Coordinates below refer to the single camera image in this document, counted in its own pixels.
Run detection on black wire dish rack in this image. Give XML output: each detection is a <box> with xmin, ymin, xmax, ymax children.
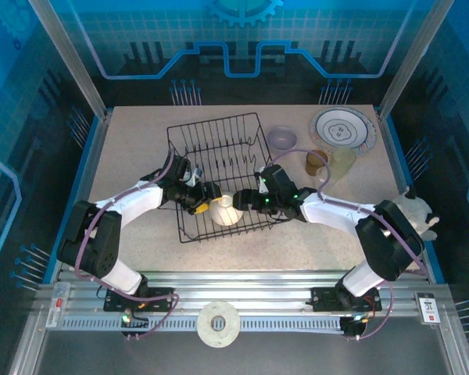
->
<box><xmin>166</xmin><ymin>112</ymin><xmax>277</xmax><ymax>244</ymax></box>

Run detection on slotted grey cable duct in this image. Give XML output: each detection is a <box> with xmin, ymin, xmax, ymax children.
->
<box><xmin>60</xmin><ymin>316</ymin><xmax>347</xmax><ymax>333</ymax></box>

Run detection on frosted pale green cup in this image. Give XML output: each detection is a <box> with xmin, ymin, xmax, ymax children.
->
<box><xmin>330</xmin><ymin>146</ymin><xmax>357</xmax><ymax>185</ymax></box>

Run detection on white ring disc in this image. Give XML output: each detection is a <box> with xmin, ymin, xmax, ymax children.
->
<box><xmin>197</xmin><ymin>300</ymin><xmax>242</xmax><ymax>348</ymax></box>

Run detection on aluminium frame post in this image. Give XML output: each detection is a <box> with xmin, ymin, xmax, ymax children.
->
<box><xmin>29</xmin><ymin>0</ymin><xmax>113</xmax><ymax>120</ymax></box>
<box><xmin>377</xmin><ymin>0</ymin><xmax>454</xmax><ymax>120</ymax></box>

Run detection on black connector box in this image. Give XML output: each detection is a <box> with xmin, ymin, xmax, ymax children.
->
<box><xmin>120</xmin><ymin>308</ymin><xmax>149</xmax><ymax>341</ymax></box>
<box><xmin>340</xmin><ymin>315</ymin><xmax>371</xmax><ymax>341</ymax></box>

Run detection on white ceramic bowl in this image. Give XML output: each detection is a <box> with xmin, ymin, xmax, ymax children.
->
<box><xmin>209</xmin><ymin>194</ymin><xmax>243</xmax><ymax>227</ymax></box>

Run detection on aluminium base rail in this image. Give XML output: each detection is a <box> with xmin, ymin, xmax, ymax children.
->
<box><xmin>34</xmin><ymin>269</ymin><xmax>450</xmax><ymax>317</ymax></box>

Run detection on lavender glass bowl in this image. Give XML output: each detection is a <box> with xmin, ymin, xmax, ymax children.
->
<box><xmin>266</xmin><ymin>125</ymin><xmax>298</xmax><ymax>152</ymax></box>

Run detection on clear box with red part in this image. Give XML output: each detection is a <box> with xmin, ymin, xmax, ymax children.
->
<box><xmin>48</xmin><ymin>283</ymin><xmax>71</xmax><ymax>327</ymax></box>

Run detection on amber glass cup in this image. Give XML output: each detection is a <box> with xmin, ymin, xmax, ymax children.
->
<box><xmin>305</xmin><ymin>150</ymin><xmax>329</xmax><ymax>177</ymax></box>

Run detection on small clear glass bowl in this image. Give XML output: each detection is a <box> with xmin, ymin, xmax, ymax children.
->
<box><xmin>314</xmin><ymin>167</ymin><xmax>339</xmax><ymax>189</ymax></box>

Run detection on white label card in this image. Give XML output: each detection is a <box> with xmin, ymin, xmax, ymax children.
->
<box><xmin>415</xmin><ymin>291</ymin><xmax>442</xmax><ymax>325</ymax></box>

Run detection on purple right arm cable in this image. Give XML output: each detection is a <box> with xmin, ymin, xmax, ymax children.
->
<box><xmin>269</xmin><ymin>148</ymin><xmax>431</xmax><ymax>341</ymax></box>

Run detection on white and black plush toy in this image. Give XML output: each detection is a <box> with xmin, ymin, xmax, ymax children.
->
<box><xmin>390</xmin><ymin>186</ymin><xmax>441</xmax><ymax>240</ymax></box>

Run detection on white plate with blue rings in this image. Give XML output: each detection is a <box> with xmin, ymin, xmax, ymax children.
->
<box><xmin>310</xmin><ymin>107</ymin><xmax>374</xmax><ymax>155</ymax></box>

